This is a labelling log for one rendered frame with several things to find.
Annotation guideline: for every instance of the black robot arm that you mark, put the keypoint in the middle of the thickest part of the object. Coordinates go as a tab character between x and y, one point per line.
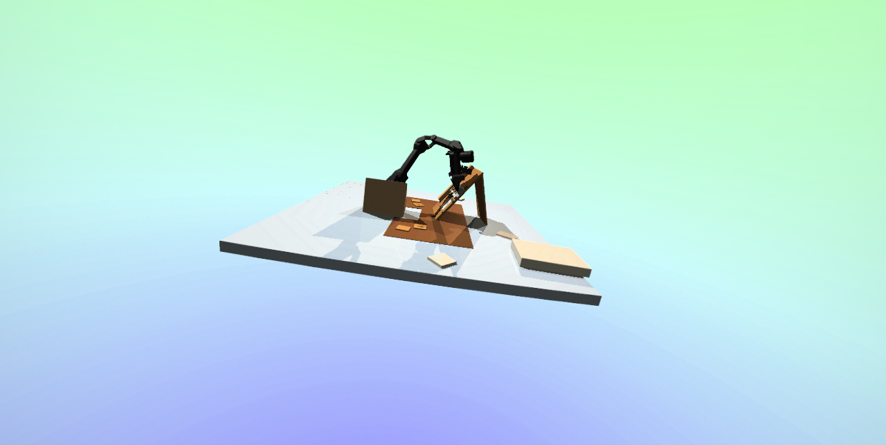
456	154

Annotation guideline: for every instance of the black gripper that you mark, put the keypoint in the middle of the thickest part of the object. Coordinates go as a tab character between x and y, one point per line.
456	174

